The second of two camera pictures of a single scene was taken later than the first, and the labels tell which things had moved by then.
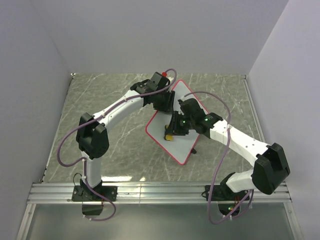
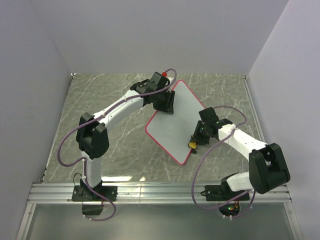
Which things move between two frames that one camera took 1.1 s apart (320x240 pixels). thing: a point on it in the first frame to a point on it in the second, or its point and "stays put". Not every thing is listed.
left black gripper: x=169 y=107 stays put
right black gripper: x=173 y=128 to x=196 y=137
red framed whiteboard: x=182 y=147 stays put
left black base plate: x=84 y=193 stays put
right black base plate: x=219 y=194 stays put
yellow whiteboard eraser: x=169 y=137 to x=192 y=144
